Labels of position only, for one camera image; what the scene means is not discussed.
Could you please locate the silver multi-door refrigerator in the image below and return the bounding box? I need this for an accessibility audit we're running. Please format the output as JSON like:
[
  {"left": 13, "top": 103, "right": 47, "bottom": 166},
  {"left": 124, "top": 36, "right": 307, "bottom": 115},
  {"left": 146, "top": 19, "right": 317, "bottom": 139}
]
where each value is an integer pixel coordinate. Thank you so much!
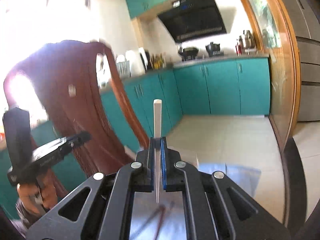
[{"left": 282, "top": 0, "right": 320, "bottom": 122}]

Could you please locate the light blue checked cloth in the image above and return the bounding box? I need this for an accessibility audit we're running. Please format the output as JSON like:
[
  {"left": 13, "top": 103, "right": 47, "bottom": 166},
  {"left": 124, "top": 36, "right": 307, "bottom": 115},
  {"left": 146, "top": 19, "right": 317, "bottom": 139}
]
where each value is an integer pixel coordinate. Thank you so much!
[{"left": 197, "top": 163, "right": 261, "bottom": 198}]

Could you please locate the black lidded pot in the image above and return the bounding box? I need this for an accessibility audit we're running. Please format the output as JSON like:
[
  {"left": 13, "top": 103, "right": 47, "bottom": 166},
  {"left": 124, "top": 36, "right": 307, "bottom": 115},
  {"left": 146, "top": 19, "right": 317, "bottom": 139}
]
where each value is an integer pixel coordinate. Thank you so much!
[{"left": 206, "top": 42, "right": 221, "bottom": 57}]

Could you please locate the wood framed glass door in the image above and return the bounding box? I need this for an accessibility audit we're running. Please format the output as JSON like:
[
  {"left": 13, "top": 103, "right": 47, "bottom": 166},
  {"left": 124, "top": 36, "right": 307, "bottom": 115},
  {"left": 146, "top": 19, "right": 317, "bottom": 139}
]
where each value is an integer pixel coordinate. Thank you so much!
[{"left": 241, "top": 0, "right": 302, "bottom": 152}]

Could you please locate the white countertop appliance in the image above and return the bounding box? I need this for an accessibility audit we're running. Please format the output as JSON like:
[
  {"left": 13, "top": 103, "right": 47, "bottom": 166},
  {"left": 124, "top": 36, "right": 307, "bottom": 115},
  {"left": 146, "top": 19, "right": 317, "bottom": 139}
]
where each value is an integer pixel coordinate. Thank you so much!
[{"left": 116, "top": 47, "right": 147, "bottom": 79}]

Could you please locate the black range hood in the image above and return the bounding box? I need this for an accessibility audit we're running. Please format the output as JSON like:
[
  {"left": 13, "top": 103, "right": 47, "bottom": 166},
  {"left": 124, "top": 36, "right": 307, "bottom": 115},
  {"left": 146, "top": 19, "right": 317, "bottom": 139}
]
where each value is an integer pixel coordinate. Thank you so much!
[{"left": 157, "top": 0, "right": 227, "bottom": 43}]

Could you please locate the carved dark wooden chair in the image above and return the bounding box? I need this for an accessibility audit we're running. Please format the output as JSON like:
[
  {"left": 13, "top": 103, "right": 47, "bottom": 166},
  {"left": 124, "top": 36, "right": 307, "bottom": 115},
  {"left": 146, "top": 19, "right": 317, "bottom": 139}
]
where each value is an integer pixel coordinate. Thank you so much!
[{"left": 3, "top": 39, "right": 151, "bottom": 196}]

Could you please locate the black wok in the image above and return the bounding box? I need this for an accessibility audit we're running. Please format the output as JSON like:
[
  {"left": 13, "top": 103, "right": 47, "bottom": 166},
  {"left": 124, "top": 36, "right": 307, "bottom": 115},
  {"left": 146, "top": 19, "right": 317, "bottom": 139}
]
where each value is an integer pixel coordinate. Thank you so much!
[{"left": 178, "top": 47, "right": 199, "bottom": 59}]

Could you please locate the person's left hand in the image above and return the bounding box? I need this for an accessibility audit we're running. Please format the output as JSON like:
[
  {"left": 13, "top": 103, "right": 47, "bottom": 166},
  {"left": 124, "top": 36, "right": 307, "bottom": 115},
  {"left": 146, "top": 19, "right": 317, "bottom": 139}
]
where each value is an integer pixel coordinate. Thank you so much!
[{"left": 17, "top": 172, "right": 58, "bottom": 216}]

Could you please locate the beige plastic utensil basket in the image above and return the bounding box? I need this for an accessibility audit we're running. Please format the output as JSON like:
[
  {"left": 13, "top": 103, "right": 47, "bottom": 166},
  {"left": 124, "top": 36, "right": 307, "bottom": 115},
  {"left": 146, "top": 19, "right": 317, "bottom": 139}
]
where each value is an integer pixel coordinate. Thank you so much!
[{"left": 129, "top": 191, "right": 187, "bottom": 240}]

